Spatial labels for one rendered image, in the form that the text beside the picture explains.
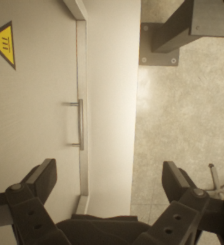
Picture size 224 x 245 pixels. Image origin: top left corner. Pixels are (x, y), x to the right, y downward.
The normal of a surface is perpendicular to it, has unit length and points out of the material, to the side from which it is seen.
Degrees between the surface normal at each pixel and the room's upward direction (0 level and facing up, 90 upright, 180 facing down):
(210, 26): 0
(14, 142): 90
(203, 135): 0
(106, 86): 0
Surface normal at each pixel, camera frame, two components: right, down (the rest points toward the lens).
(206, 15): -0.03, 0.25
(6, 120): 1.00, 0.03
